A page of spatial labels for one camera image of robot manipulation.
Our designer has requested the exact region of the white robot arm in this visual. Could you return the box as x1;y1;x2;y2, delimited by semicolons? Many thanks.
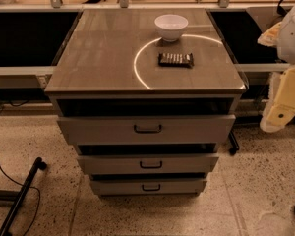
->
258;5;295;133

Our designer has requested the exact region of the top grey drawer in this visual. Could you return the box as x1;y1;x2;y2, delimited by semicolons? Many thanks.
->
58;115;235;145

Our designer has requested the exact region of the grey drawer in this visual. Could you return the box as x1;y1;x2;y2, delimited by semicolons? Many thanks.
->
58;115;235;145
77;153;218;175
90;178;207;196

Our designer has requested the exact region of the grey three-drawer cabinet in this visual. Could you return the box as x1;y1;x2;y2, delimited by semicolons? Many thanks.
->
44;7;248;198

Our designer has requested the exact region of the bottom grey drawer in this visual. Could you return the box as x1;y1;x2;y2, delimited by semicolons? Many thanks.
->
90;178;207;196

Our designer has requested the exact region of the middle grey drawer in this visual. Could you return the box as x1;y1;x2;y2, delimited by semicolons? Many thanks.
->
77;153;218;175

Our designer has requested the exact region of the dark snack packet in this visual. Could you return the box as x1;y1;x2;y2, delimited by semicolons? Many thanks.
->
158;53;194;68

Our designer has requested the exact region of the white ceramic bowl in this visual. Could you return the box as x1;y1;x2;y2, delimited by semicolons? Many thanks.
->
154;14;189;42

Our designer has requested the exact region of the black metal stand leg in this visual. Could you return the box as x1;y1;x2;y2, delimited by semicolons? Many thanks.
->
0;157;47;236

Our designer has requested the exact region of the black floor cable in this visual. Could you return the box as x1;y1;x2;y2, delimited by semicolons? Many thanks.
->
0;148;42;236

